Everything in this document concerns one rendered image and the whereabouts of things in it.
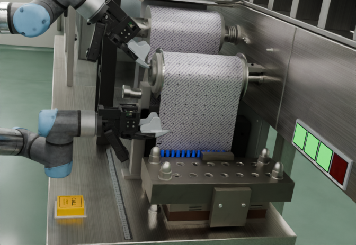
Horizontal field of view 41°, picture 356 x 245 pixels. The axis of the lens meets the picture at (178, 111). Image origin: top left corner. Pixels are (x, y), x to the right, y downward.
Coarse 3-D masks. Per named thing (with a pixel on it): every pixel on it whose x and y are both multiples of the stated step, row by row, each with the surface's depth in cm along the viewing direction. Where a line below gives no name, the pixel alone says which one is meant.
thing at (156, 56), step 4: (156, 56) 133; (160, 56) 133; (156, 60) 133; (160, 60) 131; (156, 64) 133; (160, 64) 131; (160, 68) 131; (160, 72) 131; (244, 72) 137; (156, 76) 132; (160, 76) 131; (244, 76) 137; (156, 80) 132; (160, 80) 131; (156, 84) 132; (152, 88) 137; (156, 88) 133; (156, 92) 135
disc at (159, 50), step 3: (159, 48) 134; (156, 51) 138; (159, 51) 134; (162, 51) 132; (159, 54) 134; (162, 54) 131; (162, 57) 130; (162, 60) 130; (162, 63) 130; (162, 66) 130; (162, 69) 130; (162, 72) 130; (162, 75) 130; (162, 78) 129; (162, 81) 130; (162, 84) 130; (159, 87) 132; (162, 87) 131; (159, 90) 132; (153, 93) 140; (156, 93) 136; (159, 93) 132; (156, 96) 136; (159, 96) 134
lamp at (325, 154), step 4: (320, 148) 110; (324, 148) 108; (320, 152) 110; (324, 152) 108; (328, 152) 106; (320, 156) 110; (324, 156) 108; (328, 156) 106; (320, 160) 110; (324, 160) 108; (328, 160) 106; (320, 164) 110; (324, 164) 108; (328, 164) 106; (324, 168) 108
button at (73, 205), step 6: (60, 198) 127; (66, 198) 127; (72, 198) 128; (78, 198) 128; (60, 204) 124; (66, 204) 125; (72, 204) 125; (78, 204) 125; (60, 210) 123; (66, 210) 123; (72, 210) 123; (78, 210) 124
